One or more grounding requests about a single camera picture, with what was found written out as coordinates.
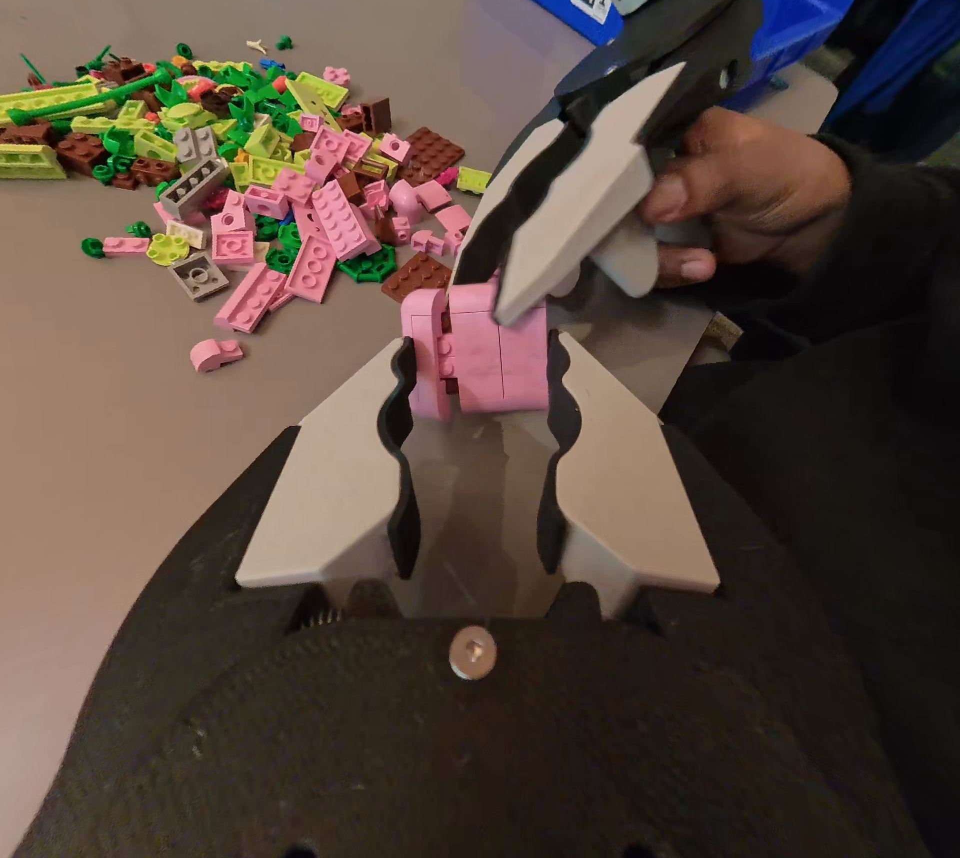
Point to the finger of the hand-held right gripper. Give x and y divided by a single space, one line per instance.
592 198
510 176

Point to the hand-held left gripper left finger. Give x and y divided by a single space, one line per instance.
322 498

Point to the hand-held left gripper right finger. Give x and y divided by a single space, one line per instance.
637 498

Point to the pink rounded tile block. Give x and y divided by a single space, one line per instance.
480 363

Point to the pile of mixed toy bricks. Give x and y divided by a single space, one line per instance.
262 183

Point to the person's right forearm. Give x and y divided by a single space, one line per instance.
885 236

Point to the person's right hand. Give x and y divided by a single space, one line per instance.
772 198

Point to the brown square studded plate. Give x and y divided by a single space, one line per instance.
416 277
435 157

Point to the small pink curved brick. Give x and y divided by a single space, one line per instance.
214 356

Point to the person's black jacket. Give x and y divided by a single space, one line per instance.
825 536

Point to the grey square plate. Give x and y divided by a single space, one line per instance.
199 275

